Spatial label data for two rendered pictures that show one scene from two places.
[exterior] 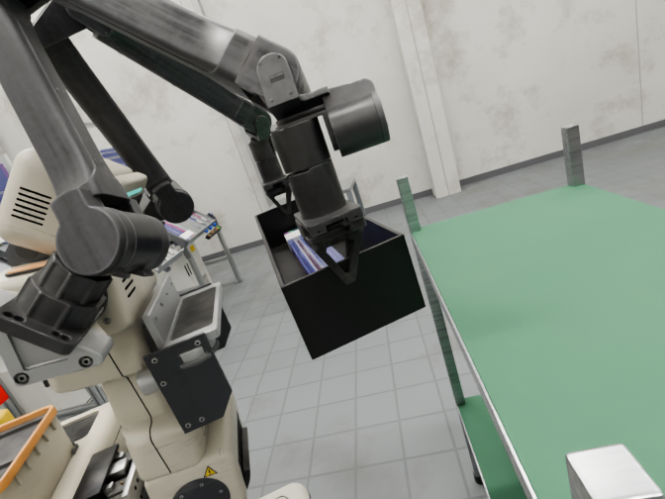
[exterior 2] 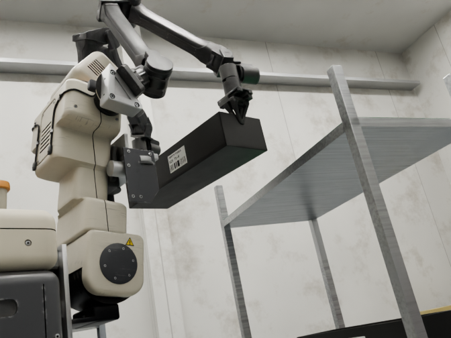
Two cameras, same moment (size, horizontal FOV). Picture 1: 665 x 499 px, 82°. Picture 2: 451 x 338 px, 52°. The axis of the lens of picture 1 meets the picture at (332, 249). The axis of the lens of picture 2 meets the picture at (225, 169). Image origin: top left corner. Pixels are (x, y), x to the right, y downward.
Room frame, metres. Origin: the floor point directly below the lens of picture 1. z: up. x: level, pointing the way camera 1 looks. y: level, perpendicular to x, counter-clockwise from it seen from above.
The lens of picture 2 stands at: (-0.56, 0.79, 0.50)
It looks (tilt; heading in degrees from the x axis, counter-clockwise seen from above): 20 degrees up; 325
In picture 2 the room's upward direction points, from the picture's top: 11 degrees counter-clockwise
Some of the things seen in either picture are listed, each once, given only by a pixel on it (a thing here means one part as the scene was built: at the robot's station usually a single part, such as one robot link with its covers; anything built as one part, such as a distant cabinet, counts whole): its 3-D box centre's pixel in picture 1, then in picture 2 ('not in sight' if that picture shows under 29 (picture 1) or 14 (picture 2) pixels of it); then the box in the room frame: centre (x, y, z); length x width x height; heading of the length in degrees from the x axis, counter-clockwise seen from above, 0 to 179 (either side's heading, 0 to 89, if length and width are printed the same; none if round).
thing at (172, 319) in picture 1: (188, 338); (115, 182); (0.69, 0.32, 0.99); 0.28 x 0.16 x 0.22; 9
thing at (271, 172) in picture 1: (271, 172); not in sight; (1.01, 0.09, 1.22); 0.10 x 0.07 x 0.07; 9
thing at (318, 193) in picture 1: (319, 195); (233, 90); (0.46, -0.01, 1.21); 0.10 x 0.07 x 0.07; 9
